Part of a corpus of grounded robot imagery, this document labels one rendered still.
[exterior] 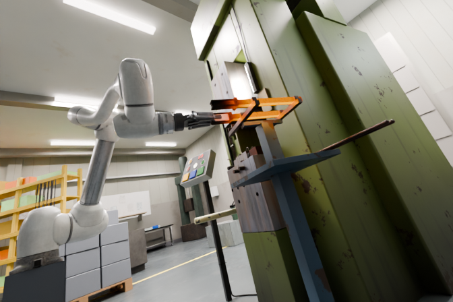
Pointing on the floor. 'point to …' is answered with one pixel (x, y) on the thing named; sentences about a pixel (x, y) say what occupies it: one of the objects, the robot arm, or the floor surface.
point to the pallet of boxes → (98, 262)
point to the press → (192, 231)
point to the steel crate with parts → (137, 250)
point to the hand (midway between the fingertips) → (220, 118)
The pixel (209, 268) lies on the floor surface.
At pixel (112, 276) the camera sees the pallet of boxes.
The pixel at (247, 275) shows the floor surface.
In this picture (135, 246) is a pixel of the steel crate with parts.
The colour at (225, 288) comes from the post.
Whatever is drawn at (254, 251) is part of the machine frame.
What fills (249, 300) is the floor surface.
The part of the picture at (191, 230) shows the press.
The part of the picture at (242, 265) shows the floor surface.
